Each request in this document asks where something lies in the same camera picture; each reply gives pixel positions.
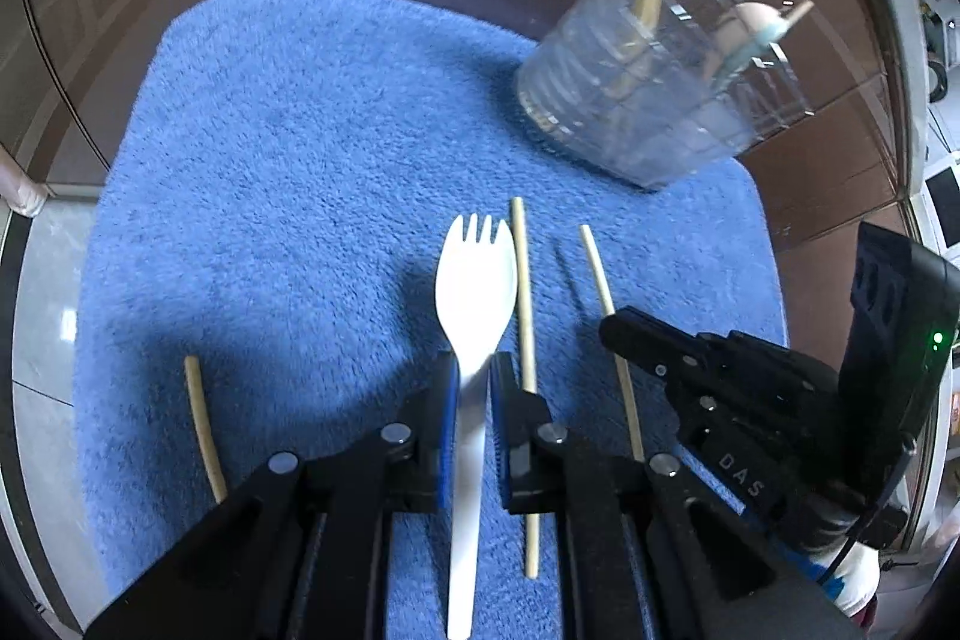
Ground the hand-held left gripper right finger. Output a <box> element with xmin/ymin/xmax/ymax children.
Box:
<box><xmin>489</xmin><ymin>351</ymin><xmax>863</xmax><ymax>640</ymax></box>

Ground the clear plastic cup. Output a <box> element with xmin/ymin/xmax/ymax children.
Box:
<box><xmin>515</xmin><ymin>0</ymin><xmax>816</xmax><ymax>193</ymax></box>

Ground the light blue plastic spoon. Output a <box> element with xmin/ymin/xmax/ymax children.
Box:
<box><xmin>707</xmin><ymin>20</ymin><xmax>790</xmax><ymax>88</ymax></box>

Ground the white microwave oven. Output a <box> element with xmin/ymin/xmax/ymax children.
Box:
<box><xmin>911</xmin><ymin>149</ymin><xmax>960</xmax><ymax>253</ymax></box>

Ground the person's right forearm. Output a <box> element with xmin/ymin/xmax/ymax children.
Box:
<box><xmin>793</xmin><ymin>541</ymin><xmax>880</xmax><ymax>620</ymax></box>

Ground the white plastic spork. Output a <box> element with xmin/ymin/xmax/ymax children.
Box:
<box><xmin>435</xmin><ymin>212</ymin><xmax>518</xmax><ymax>640</ymax></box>

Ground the black cable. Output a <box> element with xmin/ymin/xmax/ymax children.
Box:
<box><xmin>819</xmin><ymin>436</ymin><xmax>917</xmax><ymax>585</ymax></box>

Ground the pale wrapped pole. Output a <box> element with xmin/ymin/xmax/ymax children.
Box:
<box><xmin>0</xmin><ymin>143</ymin><xmax>50</xmax><ymax>219</ymax></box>

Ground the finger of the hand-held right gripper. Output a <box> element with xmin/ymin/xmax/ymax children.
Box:
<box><xmin>688</xmin><ymin>330</ymin><xmax>846</xmax><ymax>432</ymax></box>
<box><xmin>598</xmin><ymin>306</ymin><xmax>722</xmax><ymax>432</ymax></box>

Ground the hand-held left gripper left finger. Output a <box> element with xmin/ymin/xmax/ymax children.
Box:
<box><xmin>86</xmin><ymin>351</ymin><xmax>461</xmax><ymax>640</ymax></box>

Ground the blue terry towel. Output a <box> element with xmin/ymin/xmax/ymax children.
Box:
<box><xmin>73</xmin><ymin>0</ymin><xmax>790</xmax><ymax>640</ymax></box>

